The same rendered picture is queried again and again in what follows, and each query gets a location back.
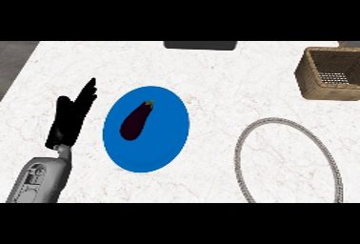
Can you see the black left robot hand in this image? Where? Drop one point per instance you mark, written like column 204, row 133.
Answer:
column 69, row 120

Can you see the brown wicker basket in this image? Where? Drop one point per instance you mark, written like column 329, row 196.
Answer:
column 328, row 73

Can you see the dark purple eggplant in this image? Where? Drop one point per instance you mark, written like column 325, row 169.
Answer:
column 134, row 121

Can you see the blue oval plate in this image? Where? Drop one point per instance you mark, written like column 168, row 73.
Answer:
column 155, row 149

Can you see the dark grey flat appliance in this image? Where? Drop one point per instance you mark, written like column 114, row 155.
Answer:
column 201, row 45

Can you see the grey block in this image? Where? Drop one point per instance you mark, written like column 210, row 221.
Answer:
column 348, row 44

